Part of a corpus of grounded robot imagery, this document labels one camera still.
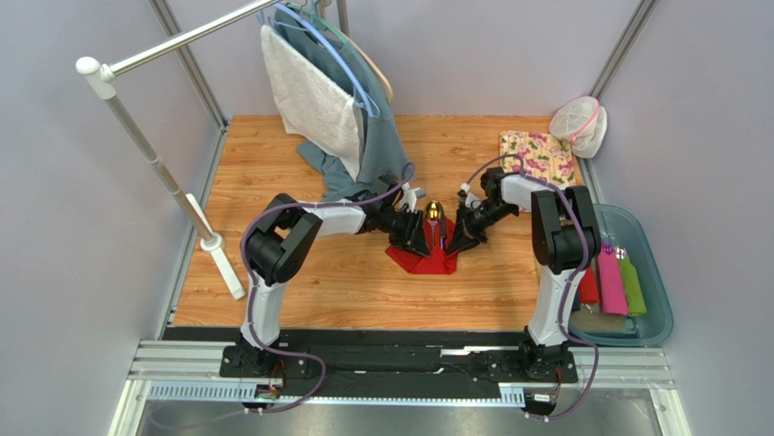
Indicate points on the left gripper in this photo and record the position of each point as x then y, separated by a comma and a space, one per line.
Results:
414, 239

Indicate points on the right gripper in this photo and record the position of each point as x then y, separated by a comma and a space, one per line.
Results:
466, 227

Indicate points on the red paper napkin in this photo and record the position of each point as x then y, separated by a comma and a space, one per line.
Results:
437, 263

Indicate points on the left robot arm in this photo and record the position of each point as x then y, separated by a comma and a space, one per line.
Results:
275, 246

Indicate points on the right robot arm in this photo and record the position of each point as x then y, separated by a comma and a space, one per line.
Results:
565, 239

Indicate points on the red napkin in bin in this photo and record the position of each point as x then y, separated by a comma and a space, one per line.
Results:
588, 289

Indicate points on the blue-grey shirt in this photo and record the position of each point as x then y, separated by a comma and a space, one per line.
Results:
383, 153

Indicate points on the floral placemat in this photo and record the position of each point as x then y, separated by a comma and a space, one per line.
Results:
544, 156

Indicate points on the blue plastic hanger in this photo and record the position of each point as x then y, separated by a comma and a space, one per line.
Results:
362, 99

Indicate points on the white mesh laundry bag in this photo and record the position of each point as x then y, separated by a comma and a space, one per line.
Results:
582, 123

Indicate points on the white towel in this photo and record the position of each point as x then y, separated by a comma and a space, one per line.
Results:
311, 104

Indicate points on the teal plastic bin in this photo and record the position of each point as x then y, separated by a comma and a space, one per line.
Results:
651, 323

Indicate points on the green hanger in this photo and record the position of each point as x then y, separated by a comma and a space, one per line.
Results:
312, 13

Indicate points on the wooden hanger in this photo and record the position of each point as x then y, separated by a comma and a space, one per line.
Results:
344, 30

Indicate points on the white clothes rack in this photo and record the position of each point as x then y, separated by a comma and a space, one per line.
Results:
100, 77

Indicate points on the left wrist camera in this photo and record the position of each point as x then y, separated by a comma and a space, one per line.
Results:
410, 197

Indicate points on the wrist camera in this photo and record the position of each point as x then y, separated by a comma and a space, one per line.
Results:
410, 197
467, 199

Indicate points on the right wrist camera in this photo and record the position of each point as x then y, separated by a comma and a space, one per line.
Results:
467, 199

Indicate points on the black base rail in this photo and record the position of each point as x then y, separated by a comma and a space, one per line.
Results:
422, 365

